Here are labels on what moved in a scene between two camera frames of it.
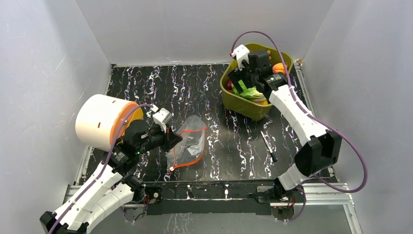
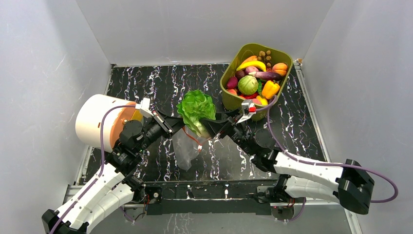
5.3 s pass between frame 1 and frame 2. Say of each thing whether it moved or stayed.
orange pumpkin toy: stayed
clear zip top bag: moved
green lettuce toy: moved
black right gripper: moved
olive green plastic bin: stayed
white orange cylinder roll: stayed
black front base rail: stayed
